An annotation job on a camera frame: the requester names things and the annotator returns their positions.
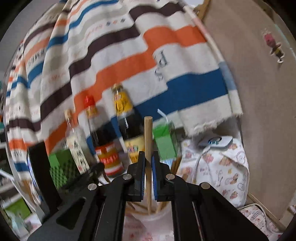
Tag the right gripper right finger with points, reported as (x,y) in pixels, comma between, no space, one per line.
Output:
(200,212)

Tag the green drink carton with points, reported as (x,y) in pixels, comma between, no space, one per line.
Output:
(165,138)

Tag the bear print tablecloth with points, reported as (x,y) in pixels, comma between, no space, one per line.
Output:
(227,171)

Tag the green checkered box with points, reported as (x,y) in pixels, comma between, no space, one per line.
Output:
(63,169)

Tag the translucent plastic cup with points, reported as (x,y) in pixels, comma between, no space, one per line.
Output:
(139,225)

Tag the red cap vinegar bottle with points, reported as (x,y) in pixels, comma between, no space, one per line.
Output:
(102,140)

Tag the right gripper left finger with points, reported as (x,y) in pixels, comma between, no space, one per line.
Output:
(96,213)

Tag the striped Hermes blanket backdrop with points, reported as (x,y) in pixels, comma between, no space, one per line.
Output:
(158,50)

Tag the white power strip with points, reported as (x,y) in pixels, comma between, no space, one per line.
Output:
(216,141)

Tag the wooden cabinet panel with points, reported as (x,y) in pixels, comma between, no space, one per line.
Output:
(263,67)

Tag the yellow label oyster sauce bottle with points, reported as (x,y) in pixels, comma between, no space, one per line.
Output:
(130,123)

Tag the clear cooking wine bottle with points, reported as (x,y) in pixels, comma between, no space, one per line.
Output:
(76,142)

